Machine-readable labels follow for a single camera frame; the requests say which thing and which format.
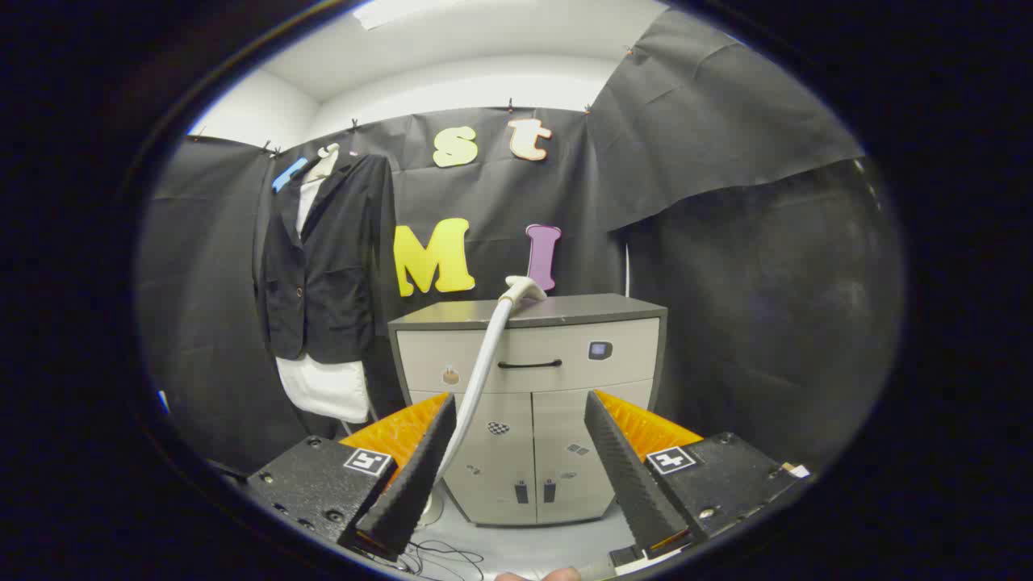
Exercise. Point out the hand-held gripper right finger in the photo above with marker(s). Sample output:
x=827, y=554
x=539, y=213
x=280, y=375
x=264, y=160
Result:
x=625, y=476

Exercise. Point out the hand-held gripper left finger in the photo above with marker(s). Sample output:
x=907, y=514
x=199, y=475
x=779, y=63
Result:
x=420, y=476

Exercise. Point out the white garment steamer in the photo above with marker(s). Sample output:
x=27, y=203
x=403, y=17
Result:
x=484, y=363

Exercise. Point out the white shirt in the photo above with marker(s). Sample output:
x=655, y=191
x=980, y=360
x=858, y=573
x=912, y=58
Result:
x=323, y=387

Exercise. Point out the black jacket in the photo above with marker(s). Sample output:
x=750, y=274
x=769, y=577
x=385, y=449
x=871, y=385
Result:
x=339, y=274

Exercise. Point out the grey cabinet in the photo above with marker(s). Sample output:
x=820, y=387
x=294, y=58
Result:
x=549, y=403

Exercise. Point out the black backdrop cloth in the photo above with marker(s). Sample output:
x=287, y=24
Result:
x=726, y=282

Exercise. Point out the white plastic hanger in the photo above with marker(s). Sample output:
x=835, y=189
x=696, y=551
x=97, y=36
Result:
x=327, y=165

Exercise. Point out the ceiling light panel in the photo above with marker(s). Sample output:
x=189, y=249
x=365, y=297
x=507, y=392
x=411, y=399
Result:
x=387, y=12

